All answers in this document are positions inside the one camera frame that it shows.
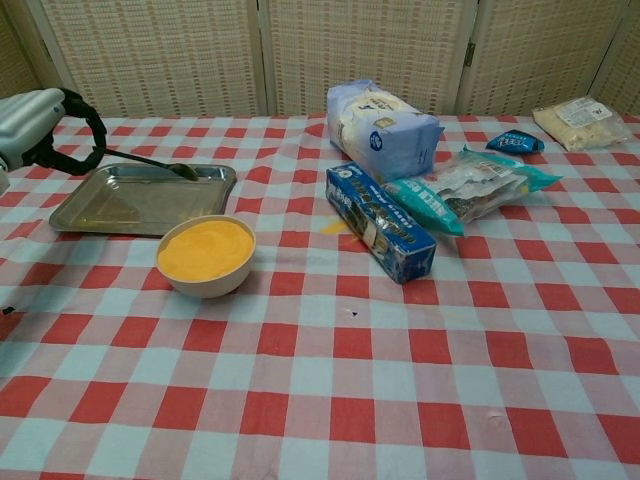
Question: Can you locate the rectangular steel tray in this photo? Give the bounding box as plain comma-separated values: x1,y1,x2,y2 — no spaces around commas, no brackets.
48,163,238,238

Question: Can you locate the small blue snack packet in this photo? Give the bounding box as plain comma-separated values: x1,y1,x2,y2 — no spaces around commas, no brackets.
485,128,546,156

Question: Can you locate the clear bag beige powder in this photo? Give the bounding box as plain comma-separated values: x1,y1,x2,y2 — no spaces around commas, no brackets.
531,95,632,152

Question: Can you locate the bowl of yellow powder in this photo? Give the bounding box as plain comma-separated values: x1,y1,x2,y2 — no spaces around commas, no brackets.
156,214,257,299

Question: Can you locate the teal clear snack package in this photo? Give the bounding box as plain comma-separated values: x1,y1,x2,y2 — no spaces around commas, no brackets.
382,144,564,236

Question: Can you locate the long blue cardboard box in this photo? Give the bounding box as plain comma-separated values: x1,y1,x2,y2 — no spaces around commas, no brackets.
325,162,438,286

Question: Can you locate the dark metal spoon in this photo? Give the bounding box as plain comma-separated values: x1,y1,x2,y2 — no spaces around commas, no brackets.
102,147,200,180

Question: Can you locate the woven folding screen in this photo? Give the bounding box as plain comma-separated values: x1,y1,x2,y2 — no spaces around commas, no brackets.
0,0,640,121

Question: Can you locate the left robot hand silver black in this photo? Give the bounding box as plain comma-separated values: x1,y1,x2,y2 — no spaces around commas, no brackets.
0,87,108,177

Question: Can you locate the red white checkered tablecloth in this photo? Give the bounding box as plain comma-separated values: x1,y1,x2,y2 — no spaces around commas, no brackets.
0,113,640,480

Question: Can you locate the pale blue flour bag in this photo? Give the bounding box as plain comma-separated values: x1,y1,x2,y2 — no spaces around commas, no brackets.
326,79,445,184

